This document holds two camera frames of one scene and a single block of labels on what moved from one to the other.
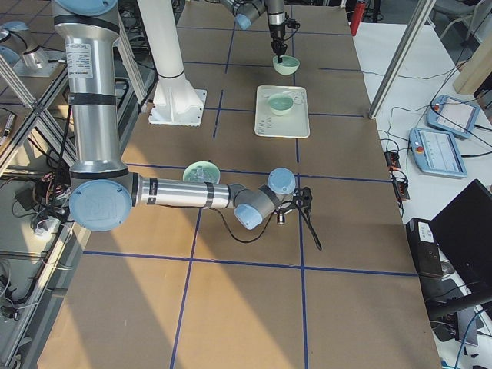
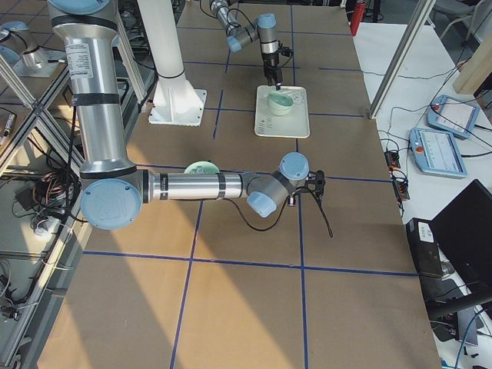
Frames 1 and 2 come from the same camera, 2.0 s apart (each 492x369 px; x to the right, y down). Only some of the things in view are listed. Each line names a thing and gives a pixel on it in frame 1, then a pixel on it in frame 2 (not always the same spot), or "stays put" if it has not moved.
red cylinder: (357, 11) stays put
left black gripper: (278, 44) → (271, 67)
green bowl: (288, 66) → (279, 101)
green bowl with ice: (201, 171) stays put
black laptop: (463, 233) stays put
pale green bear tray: (294, 124) stays put
